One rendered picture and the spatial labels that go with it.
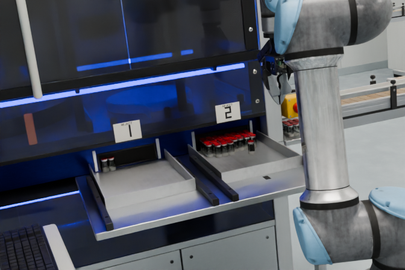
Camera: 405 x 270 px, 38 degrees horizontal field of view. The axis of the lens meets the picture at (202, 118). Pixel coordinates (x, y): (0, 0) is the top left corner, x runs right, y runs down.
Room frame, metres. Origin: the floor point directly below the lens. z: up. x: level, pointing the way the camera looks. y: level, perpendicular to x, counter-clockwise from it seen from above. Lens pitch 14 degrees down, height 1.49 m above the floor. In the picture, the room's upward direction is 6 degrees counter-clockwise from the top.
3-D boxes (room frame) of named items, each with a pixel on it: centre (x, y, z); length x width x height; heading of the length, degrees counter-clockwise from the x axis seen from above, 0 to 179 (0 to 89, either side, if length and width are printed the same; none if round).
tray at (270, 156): (1.79, -0.11, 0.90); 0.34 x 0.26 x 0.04; 17
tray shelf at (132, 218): (1.68, 0.03, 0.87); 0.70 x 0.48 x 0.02; 107
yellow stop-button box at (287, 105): (1.98, -0.32, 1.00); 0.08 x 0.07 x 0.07; 17
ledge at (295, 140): (2.02, -0.32, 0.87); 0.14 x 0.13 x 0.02; 17
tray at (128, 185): (1.70, 0.21, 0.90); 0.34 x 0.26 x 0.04; 17
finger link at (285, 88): (1.64, -0.25, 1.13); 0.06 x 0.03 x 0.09; 18
